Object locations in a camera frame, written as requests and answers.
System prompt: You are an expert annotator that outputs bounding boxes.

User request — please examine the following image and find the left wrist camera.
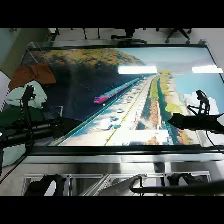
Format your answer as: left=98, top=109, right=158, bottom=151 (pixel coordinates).
left=21, top=84, right=37, bottom=102

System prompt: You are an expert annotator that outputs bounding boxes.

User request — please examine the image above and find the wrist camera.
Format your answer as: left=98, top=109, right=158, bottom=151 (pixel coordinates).
left=187, top=89, right=212, bottom=117
left=21, top=84, right=37, bottom=102

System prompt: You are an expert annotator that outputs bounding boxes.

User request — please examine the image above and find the black office chair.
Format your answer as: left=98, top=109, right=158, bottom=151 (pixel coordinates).
left=164, top=28, right=193, bottom=45
left=110, top=28, right=148, bottom=45

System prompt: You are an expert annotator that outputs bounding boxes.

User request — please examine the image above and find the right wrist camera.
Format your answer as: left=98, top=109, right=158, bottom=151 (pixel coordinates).
left=187, top=89, right=212, bottom=117

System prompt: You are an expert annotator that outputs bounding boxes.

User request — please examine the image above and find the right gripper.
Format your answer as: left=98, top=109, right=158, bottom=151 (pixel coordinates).
left=166, top=112, right=194, bottom=132

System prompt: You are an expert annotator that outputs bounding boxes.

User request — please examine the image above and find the silver frame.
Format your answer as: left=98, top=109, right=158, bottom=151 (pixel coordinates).
left=19, top=152, right=224, bottom=197

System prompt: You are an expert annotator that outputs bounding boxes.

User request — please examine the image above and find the dark green garment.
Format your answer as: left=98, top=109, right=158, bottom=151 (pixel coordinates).
left=0, top=105, right=45, bottom=129

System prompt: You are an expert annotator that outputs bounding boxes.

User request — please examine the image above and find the black cable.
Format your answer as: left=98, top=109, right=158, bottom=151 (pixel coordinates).
left=0, top=98, right=36, bottom=185
left=129, top=175, right=224, bottom=197

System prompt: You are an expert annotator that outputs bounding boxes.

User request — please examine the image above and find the white garment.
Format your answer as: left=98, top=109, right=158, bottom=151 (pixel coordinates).
left=182, top=90, right=224, bottom=148
left=5, top=80, right=48, bottom=108

